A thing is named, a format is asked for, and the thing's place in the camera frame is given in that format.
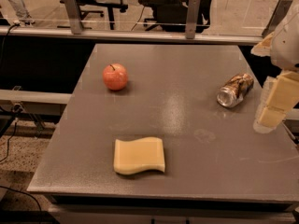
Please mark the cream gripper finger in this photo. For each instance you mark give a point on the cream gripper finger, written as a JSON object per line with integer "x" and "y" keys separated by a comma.
{"x": 263, "y": 48}
{"x": 279, "y": 96}

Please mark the orange soda can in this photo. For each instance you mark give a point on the orange soda can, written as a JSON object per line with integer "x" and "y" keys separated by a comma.
{"x": 233, "y": 92}

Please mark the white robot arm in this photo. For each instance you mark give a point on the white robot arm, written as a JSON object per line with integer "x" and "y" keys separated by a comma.
{"x": 285, "y": 43}

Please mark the yellow wavy sponge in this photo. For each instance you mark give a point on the yellow wavy sponge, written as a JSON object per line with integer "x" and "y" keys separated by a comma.
{"x": 140, "y": 155}

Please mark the black office chair right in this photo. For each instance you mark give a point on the black office chair right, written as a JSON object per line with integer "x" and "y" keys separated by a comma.
{"x": 171, "y": 15}

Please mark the red apple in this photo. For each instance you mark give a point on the red apple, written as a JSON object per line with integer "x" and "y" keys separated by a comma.
{"x": 115, "y": 77}

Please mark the person leg with shoe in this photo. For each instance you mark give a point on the person leg with shoe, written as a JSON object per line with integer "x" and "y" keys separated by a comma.
{"x": 22, "y": 12}

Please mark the right metal rail bracket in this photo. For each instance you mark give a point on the right metal rail bracket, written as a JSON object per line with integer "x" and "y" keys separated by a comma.
{"x": 192, "y": 18}

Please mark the metal rail bracket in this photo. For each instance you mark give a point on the metal rail bracket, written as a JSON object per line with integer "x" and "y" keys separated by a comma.
{"x": 73, "y": 14}
{"x": 192, "y": 18}

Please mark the left metal rail bracket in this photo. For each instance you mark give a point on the left metal rail bracket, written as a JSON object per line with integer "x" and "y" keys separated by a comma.
{"x": 73, "y": 14}

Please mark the grey horizontal rail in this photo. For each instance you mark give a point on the grey horizontal rail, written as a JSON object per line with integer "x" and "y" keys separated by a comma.
{"x": 135, "y": 37}

